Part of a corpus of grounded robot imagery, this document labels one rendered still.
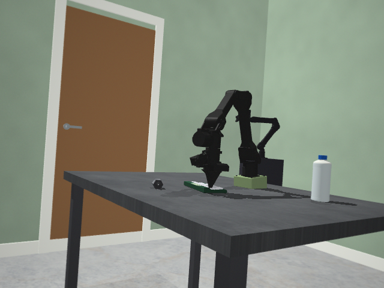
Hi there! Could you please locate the white plastic bottle with blue cap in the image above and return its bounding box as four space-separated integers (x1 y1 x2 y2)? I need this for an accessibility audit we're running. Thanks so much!
311 155 332 202

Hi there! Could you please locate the green keyboard case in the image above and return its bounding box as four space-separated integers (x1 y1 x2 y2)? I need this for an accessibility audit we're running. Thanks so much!
184 181 227 193

